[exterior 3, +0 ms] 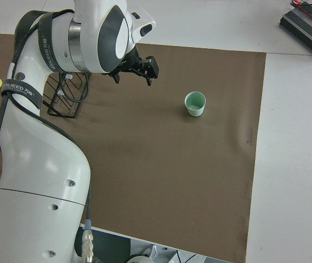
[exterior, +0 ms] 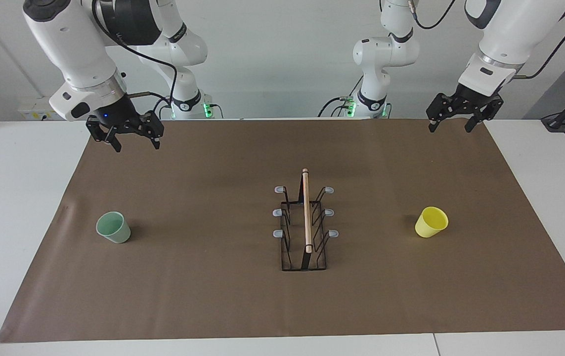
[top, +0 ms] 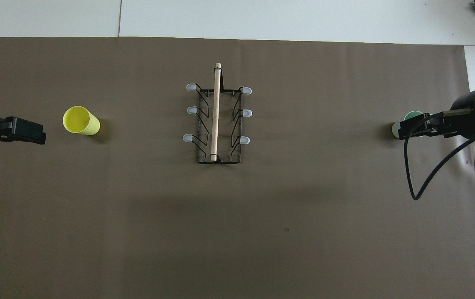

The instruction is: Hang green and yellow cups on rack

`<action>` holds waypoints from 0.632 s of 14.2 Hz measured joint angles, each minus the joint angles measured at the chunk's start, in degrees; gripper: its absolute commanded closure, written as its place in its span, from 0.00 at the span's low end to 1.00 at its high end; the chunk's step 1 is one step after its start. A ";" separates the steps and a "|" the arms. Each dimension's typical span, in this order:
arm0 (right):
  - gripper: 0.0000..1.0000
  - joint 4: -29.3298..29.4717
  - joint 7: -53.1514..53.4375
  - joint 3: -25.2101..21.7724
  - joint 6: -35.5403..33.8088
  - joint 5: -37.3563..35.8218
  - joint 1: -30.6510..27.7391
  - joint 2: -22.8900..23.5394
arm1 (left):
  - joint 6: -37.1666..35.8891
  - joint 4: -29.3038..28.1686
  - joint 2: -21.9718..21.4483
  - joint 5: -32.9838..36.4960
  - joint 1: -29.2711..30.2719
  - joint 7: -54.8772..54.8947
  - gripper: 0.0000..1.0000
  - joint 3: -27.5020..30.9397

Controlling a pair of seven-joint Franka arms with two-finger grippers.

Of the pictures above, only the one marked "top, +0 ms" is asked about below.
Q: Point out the brown paper table mat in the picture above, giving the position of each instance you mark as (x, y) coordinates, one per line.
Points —
(237, 232)

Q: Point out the yellow plastic cup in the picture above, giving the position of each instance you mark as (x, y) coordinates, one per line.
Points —
(80, 121)

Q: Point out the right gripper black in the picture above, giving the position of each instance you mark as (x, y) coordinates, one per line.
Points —
(468, 116)

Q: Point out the pale green plastic cup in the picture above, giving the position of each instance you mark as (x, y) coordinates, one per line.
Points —
(412, 115)

